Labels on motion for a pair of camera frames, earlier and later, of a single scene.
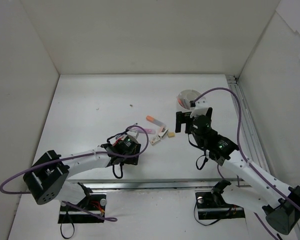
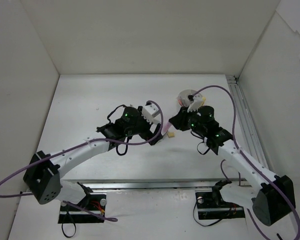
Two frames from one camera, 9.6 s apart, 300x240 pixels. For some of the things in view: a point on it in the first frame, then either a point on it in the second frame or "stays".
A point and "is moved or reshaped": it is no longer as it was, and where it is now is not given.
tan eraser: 171,134 stays
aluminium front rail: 153,184 stays
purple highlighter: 148,131 is moved or reshaped
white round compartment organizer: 185,96 stays
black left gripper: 134,160 to 147,130
